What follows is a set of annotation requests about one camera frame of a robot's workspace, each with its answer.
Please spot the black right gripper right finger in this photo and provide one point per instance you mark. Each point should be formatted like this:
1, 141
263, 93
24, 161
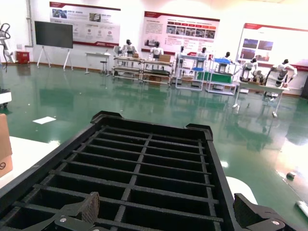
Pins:
255, 216

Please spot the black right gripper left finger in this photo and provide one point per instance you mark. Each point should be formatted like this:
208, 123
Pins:
72, 214

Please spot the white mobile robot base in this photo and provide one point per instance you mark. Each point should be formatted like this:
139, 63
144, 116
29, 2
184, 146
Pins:
4, 97

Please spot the black slotted plastic container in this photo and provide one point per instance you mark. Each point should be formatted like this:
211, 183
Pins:
134, 173

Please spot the brown cardboard box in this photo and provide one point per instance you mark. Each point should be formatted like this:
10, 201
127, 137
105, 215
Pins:
4, 144

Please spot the red box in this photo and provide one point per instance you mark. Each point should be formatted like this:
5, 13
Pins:
22, 57

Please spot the small grey floor object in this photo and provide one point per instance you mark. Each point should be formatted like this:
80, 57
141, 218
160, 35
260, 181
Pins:
291, 175

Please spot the long white table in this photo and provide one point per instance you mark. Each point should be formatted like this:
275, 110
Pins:
262, 87

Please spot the black cabinet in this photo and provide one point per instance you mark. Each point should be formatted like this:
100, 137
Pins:
305, 86

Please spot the white shelf rack green panel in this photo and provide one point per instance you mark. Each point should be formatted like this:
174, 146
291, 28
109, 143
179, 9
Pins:
220, 78

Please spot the black stool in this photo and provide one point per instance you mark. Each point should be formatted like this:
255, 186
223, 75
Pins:
103, 63

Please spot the white shelf rack blue tray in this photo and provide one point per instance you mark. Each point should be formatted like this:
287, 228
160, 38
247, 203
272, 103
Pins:
198, 69

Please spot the small white table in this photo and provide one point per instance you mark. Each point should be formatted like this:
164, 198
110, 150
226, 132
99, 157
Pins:
97, 54

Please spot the small brown carton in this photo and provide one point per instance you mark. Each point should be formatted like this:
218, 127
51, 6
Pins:
135, 55

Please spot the black display on white stand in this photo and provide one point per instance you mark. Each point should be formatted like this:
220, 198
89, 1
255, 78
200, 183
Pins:
53, 34

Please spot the large brown carton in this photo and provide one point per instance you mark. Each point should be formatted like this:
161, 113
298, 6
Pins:
164, 58

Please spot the metal frame roller workbench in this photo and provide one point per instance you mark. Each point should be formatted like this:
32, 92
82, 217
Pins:
127, 69
156, 71

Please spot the wall poster with dark photos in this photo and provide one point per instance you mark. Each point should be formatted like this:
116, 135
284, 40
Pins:
264, 41

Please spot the wall poster with grey diagrams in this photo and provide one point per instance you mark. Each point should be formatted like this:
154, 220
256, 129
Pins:
96, 26

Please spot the wall poster with photo row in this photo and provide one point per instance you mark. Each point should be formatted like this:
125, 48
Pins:
183, 38

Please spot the grey wall pipe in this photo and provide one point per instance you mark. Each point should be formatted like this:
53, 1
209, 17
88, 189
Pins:
29, 21

